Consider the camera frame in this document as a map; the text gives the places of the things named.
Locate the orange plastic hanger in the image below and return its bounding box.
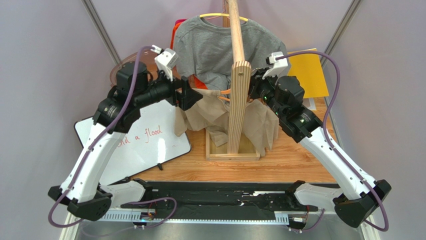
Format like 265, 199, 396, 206
216, 88, 254, 103

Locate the wooden clothes rack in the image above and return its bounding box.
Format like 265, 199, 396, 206
205, 0, 260, 161

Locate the yellow plastic hanger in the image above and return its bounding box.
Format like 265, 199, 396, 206
199, 13, 249, 23

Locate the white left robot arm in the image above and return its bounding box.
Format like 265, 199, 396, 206
48, 61, 203, 221

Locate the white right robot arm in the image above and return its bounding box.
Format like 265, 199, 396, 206
248, 68, 392, 228

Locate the orange cloth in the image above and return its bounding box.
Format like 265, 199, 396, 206
170, 24, 208, 90

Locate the clear pink plastic bowl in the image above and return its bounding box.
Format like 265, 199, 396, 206
107, 45, 175, 103

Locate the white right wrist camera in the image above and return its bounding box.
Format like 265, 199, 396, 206
262, 51, 289, 80

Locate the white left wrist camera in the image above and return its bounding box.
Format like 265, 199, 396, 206
152, 45, 179, 82

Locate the grey t shirt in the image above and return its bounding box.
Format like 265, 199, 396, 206
173, 16, 288, 91

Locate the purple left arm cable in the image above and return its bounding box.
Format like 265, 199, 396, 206
47, 45, 177, 229

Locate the beige t shirt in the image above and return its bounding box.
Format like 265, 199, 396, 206
174, 89, 281, 157

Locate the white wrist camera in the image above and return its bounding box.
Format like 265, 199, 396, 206
152, 45, 179, 82
262, 51, 289, 80

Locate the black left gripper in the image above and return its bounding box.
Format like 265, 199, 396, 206
134, 65, 203, 110

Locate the white board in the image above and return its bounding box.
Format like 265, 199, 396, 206
73, 99, 193, 186

